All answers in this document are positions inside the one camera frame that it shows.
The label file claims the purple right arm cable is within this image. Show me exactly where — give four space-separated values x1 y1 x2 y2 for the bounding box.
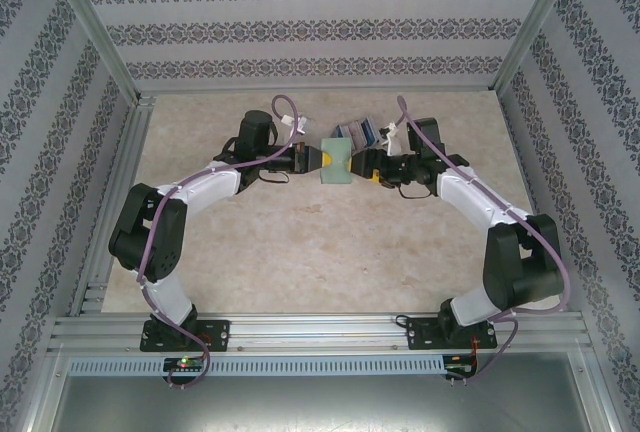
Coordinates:
396 95 574 389

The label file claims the circuit board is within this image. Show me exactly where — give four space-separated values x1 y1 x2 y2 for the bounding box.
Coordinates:
163 356 207 373
443 353 480 378

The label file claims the slotted grey cable duct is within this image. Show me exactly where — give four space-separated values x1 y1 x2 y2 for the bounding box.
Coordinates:
67 354 447 378

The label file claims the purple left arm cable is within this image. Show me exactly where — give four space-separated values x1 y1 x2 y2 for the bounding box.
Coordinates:
137 94 307 393

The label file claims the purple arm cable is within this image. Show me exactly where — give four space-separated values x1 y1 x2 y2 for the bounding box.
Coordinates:
396 95 574 389
137 94 307 393

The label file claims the right circuit board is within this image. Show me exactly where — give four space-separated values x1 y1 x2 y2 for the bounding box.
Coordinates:
443 353 480 378

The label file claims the left circuit board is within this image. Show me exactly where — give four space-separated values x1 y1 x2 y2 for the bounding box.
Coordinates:
163 356 207 373

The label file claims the grey metal panel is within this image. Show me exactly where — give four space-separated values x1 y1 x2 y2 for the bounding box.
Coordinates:
49 375 599 432

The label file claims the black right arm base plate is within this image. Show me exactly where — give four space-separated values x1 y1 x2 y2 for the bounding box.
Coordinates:
407 318 499 352

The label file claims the mint green card holder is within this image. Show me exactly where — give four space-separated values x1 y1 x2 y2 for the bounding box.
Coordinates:
319 136 354 185

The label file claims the aluminium side rail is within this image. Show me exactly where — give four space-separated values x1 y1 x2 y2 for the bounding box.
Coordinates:
69 94 157 317

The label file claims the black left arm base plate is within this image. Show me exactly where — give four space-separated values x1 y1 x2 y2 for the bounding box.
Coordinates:
139 319 232 354

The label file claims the aluminium frame post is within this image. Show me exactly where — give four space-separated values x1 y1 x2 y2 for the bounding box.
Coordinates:
489 0 587 96
44 0 141 103

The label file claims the aluminium mounting rail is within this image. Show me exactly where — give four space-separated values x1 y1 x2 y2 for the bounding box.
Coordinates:
47 312 590 354

